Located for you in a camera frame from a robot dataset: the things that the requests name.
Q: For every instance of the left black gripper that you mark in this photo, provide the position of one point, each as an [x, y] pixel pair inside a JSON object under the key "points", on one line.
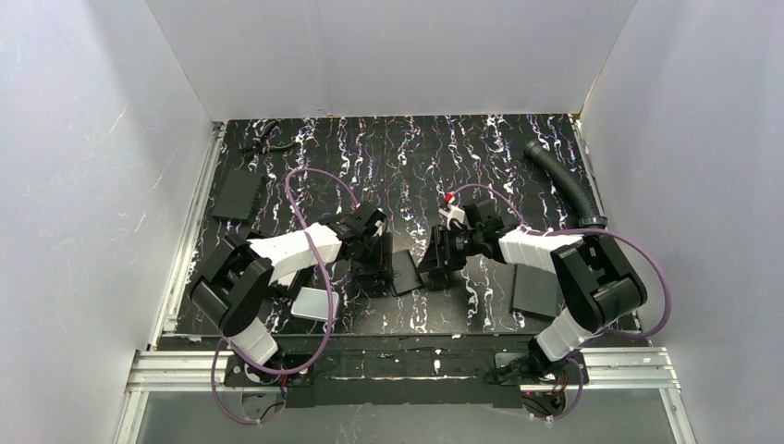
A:
{"points": [[380, 261]]}

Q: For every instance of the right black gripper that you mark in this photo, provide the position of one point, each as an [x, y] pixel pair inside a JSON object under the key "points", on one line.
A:
{"points": [[443, 256]]}

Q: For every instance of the white card stack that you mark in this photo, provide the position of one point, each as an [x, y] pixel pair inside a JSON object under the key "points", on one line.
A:
{"points": [[312, 304]]}

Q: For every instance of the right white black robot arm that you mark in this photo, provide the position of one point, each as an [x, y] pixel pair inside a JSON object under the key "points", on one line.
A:
{"points": [[598, 283]]}

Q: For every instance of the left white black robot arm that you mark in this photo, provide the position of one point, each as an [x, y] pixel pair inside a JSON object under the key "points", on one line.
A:
{"points": [[231, 283]]}

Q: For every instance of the dark grey flat box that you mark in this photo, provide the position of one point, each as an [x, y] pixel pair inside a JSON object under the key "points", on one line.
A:
{"points": [[238, 196], [535, 292]]}

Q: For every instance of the black open tray box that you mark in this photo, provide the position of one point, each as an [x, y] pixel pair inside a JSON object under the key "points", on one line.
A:
{"points": [[244, 235]]}

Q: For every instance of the dark grey left flat box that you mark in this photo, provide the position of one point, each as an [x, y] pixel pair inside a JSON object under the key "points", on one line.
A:
{"points": [[238, 196]]}

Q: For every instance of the black pliers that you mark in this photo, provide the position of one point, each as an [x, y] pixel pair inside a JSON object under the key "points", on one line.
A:
{"points": [[260, 144]]}

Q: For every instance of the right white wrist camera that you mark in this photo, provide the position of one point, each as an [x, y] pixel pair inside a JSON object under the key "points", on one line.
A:
{"points": [[454, 215]]}

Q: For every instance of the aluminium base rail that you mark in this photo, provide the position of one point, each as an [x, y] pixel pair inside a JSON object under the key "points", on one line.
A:
{"points": [[387, 370]]}

